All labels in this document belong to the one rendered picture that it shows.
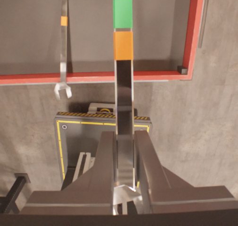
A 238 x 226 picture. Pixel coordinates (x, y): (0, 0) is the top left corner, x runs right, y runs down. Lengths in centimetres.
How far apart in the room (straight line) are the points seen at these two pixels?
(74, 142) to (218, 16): 140
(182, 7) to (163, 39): 8
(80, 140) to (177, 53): 102
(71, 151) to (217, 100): 132
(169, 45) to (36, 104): 137
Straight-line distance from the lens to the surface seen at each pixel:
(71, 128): 128
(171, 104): 157
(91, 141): 132
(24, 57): 52
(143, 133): 15
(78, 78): 44
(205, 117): 176
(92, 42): 46
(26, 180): 234
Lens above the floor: 135
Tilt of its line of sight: 64 degrees down
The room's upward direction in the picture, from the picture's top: 179 degrees clockwise
